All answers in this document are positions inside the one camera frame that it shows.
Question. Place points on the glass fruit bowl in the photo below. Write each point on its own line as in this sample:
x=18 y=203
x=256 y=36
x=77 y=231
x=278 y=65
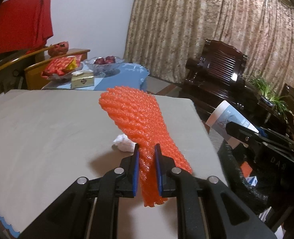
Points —
x=104 y=66

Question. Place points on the red cloth cover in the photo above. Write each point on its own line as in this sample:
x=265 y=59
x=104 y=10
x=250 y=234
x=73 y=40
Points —
x=24 y=24

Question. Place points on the white tissue small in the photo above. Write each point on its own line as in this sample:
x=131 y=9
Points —
x=124 y=144

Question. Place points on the black lined trash bin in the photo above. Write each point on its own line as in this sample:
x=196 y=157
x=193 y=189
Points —
x=244 y=179

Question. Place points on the orange foam net front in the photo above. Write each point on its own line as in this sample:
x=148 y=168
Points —
x=246 y=169

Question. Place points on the dark wooden side table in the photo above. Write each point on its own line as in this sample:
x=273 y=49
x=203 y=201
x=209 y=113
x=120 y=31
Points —
x=262 y=114

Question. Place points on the white blue medicine box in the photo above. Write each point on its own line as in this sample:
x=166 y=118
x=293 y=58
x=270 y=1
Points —
x=222 y=115

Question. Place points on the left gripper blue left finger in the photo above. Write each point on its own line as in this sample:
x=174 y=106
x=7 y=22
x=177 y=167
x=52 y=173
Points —
x=88 y=208

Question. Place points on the beige patterned curtain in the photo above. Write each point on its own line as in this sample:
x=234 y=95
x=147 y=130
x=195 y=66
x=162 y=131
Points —
x=163 y=34

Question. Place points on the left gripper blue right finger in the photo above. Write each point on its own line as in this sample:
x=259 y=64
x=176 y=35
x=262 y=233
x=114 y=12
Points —
x=206 y=208

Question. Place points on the green potted plant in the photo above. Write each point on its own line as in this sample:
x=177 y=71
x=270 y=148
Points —
x=275 y=101

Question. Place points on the orange foam net back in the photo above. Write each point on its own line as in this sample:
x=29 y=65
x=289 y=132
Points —
x=137 y=114

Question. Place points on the wooden tv cabinet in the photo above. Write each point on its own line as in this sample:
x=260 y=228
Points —
x=32 y=64

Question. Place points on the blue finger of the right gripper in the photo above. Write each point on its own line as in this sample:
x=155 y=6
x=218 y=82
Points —
x=276 y=138
x=255 y=142

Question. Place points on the red snack packets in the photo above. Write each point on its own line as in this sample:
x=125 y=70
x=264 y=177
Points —
x=62 y=66

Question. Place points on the orange foam net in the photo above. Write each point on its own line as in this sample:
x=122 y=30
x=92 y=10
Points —
x=246 y=169
x=137 y=114

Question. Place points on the dark wooden armchair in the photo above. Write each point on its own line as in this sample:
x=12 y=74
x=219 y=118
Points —
x=215 y=76
x=292 y=104

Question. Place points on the blue cloth side table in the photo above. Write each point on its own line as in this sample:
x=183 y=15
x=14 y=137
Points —
x=123 y=74

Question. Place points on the grey table cloth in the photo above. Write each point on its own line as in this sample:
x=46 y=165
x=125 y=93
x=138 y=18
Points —
x=50 y=138

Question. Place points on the red bag on cabinet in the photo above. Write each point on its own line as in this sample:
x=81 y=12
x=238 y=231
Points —
x=58 y=49

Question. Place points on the beige tissue box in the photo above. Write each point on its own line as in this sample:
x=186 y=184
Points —
x=82 y=78

